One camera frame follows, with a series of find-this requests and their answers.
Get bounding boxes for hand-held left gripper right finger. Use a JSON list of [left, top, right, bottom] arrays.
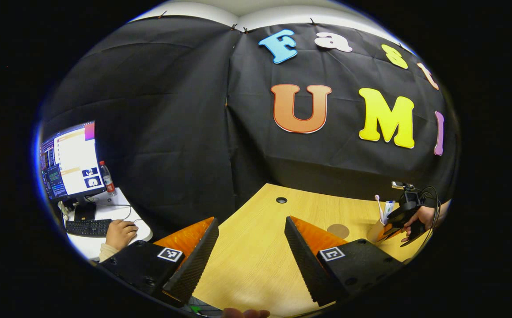
[[284, 216, 409, 306]]

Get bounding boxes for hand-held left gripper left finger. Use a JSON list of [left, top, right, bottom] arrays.
[[98, 216, 220, 307]]

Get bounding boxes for round brown coaster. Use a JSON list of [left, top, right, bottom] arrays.
[[326, 223, 350, 239]]

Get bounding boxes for wooden desktop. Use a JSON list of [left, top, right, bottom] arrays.
[[152, 183, 435, 318]]

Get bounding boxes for white side table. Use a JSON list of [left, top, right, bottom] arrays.
[[59, 188, 153, 260]]

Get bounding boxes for black keyboard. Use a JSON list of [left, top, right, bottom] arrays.
[[65, 219, 113, 238]]

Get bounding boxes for plastic drink bottle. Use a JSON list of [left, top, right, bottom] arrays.
[[99, 160, 118, 197]]

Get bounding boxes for black monitor stand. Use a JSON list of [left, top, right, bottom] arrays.
[[74, 201, 97, 221]]

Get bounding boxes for black backdrop cloth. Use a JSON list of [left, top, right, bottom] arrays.
[[42, 15, 459, 241]]

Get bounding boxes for computer monitor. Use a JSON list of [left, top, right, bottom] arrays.
[[39, 121, 106, 201]]

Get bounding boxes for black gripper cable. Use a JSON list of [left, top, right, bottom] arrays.
[[419, 185, 442, 235]]

